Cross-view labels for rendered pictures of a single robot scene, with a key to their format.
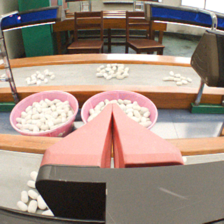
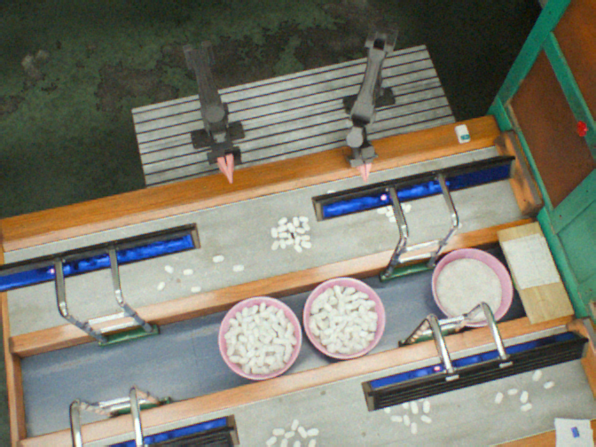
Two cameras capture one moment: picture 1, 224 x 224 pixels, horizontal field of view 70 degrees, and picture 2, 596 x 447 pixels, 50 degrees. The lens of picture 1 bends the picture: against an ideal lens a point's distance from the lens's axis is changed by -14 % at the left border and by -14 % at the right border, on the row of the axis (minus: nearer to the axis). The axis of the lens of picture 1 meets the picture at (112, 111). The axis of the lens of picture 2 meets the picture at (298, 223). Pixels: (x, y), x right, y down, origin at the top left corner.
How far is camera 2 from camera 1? 1.91 m
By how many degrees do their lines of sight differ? 74
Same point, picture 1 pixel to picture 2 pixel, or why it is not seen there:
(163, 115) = (209, 383)
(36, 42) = not seen: outside the picture
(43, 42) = not seen: outside the picture
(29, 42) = not seen: outside the picture
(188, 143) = (188, 304)
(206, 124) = (150, 378)
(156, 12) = (218, 423)
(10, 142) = (348, 263)
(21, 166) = (326, 251)
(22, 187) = (314, 234)
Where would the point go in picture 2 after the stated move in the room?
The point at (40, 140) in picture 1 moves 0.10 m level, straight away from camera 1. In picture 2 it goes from (320, 275) to (341, 295)
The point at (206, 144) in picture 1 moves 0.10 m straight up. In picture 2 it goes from (169, 306) to (163, 299)
